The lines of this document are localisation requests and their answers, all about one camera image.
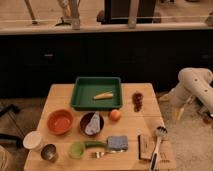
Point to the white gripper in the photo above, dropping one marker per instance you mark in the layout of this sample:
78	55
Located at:
177	97

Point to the yellow banana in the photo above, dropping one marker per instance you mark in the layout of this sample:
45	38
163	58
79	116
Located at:
107	95

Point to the green plastic tray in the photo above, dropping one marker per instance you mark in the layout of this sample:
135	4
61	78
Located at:
86	88

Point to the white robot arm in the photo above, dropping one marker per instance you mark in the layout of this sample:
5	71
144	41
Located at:
193	82

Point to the dark purple bowl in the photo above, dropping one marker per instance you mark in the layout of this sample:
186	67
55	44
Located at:
86	119

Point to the red bowl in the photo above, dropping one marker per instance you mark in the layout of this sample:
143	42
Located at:
59	121

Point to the white dish brush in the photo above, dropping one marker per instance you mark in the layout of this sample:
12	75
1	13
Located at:
160	133

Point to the dark red grapes bunch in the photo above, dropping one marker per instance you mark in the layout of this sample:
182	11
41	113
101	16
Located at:
137	101

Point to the brown wooden block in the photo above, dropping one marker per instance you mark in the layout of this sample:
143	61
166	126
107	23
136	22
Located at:
146	146

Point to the orange fruit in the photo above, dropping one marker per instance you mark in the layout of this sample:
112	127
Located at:
114	115

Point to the blue sponge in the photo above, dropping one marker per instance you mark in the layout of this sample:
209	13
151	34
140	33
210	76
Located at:
117	143

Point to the grey crumpled cloth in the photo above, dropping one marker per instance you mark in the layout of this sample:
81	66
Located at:
93	127

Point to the metal fork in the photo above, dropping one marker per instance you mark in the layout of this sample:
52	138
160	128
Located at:
100	154

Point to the green plastic scoop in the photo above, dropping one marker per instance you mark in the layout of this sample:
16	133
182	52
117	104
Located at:
77	148

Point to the small metal cup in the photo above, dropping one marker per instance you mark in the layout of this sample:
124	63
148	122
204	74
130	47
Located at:
49	153

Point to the white round container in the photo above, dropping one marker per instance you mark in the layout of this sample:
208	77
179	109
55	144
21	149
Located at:
33	141

